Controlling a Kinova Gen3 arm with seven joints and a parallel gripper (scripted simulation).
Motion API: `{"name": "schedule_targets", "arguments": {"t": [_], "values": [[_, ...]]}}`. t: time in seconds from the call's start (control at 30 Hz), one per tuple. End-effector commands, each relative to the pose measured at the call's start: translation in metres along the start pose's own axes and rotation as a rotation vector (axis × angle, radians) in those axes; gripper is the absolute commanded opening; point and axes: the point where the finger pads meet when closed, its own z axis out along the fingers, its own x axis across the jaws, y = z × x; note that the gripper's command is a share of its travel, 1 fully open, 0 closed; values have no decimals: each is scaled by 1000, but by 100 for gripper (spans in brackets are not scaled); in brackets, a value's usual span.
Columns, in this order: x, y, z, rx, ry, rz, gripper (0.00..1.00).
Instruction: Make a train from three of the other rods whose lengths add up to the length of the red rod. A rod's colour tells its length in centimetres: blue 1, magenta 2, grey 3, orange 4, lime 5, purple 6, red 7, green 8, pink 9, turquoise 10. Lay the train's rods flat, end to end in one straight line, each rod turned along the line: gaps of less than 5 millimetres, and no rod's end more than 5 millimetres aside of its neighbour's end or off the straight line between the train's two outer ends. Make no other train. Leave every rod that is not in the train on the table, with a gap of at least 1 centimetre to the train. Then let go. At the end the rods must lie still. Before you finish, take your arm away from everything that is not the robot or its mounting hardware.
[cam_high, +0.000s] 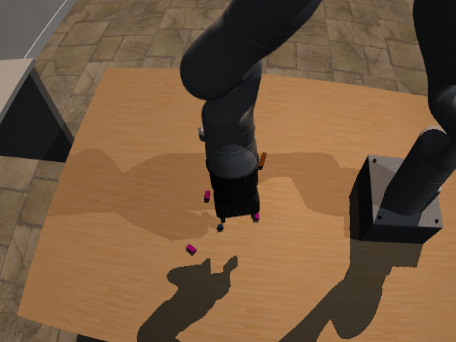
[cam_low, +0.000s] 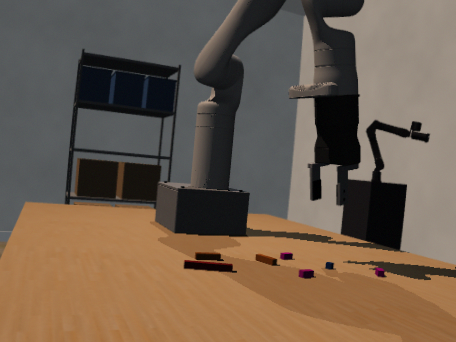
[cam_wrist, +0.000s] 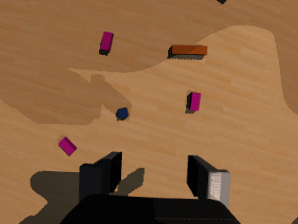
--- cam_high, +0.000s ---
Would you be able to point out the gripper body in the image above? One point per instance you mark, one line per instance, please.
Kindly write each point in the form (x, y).
(233, 175)

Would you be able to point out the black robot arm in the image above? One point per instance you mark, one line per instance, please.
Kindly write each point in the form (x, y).
(218, 61)

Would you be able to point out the orange-brown rod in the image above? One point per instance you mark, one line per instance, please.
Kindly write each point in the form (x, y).
(262, 160)

